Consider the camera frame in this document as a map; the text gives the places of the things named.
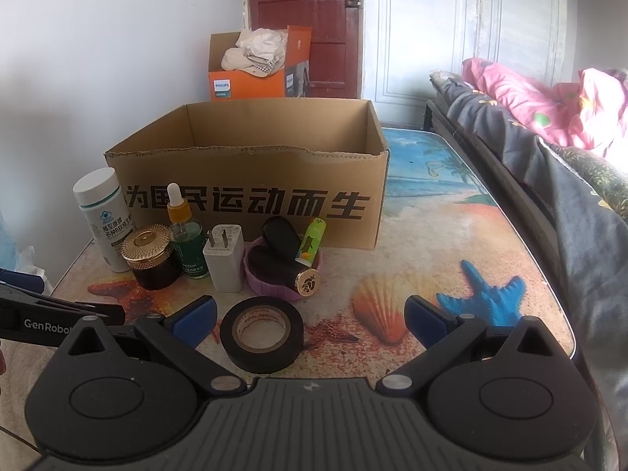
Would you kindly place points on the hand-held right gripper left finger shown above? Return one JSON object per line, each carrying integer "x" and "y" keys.
{"x": 196, "y": 316}

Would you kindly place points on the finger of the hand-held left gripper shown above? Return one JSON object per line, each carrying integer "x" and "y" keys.
{"x": 19, "y": 278}
{"x": 98, "y": 314}

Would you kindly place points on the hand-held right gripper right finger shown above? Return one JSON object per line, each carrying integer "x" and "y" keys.
{"x": 424, "y": 321}

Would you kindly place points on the black tape roll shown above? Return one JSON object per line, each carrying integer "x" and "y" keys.
{"x": 230, "y": 348}

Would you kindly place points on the white plug charger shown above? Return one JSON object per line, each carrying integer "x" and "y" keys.
{"x": 223, "y": 265}

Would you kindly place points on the pink plastic lid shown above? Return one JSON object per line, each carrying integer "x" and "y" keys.
{"x": 260, "y": 289}

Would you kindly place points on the green dropper bottle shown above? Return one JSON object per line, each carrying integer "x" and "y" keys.
{"x": 189, "y": 245}

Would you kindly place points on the dark jar with gold lid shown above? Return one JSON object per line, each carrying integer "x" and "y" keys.
{"x": 147, "y": 250}

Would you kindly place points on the white pill bottle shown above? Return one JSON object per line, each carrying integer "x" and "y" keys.
{"x": 100, "y": 216}

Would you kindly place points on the black tube with gold cap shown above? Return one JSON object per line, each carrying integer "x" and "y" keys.
{"x": 306, "y": 282}

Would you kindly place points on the black oval plastic case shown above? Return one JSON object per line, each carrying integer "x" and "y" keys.
{"x": 279, "y": 233}

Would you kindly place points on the large brown cardboard box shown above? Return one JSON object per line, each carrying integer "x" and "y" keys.
{"x": 343, "y": 225}

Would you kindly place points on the green lip balm tube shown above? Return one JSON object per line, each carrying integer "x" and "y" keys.
{"x": 311, "y": 238}

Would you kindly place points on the orange cardboard box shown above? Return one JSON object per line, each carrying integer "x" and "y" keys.
{"x": 245, "y": 86}

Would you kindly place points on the pink blanket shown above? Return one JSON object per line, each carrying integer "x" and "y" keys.
{"x": 515, "y": 88}

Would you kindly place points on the beige cloth hat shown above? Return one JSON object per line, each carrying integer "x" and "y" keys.
{"x": 250, "y": 51}

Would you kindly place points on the white panelled door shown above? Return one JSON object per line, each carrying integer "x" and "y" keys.
{"x": 441, "y": 34}

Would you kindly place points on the dark bed frame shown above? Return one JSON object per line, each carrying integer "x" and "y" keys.
{"x": 471, "y": 157}

